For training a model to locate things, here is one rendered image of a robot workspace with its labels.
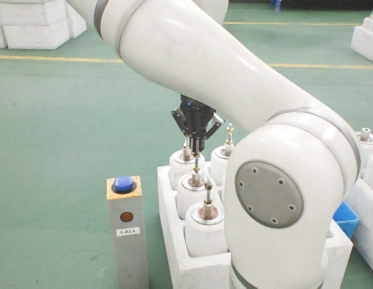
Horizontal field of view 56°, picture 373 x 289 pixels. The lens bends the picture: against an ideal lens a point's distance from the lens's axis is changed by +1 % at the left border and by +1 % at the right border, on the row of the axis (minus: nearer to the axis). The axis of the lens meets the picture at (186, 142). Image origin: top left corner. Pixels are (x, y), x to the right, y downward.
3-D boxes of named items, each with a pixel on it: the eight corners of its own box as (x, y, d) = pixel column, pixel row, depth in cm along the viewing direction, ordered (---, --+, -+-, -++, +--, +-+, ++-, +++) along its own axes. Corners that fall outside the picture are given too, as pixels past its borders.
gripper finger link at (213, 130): (218, 121, 73) (200, 134, 77) (222, 127, 73) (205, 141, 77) (223, 116, 75) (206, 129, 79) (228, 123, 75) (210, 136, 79)
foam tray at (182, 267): (337, 298, 86) (354, 244, 78) (179, 326, 80) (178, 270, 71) (272, 198, 120) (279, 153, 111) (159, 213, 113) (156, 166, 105)
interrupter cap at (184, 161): (206, 158, 96) (206, 156, 95) (186, 168, 91) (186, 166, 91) (187, 148, 101) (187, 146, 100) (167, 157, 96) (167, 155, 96)
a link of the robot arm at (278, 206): (338, 168, 22) (296, 335, 30) (380, 118, 28) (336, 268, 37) (217, 126, 27) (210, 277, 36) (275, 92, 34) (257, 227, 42)
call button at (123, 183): (134, 192, 72) (133, 185, 71) (114, 195, 72) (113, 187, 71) (133, 182, 76) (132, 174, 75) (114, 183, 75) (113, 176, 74)
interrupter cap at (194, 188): (218, 182, 86) (218, 180, 85) (197, 196, 81) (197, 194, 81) (195, 170, 90) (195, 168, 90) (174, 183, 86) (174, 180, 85)
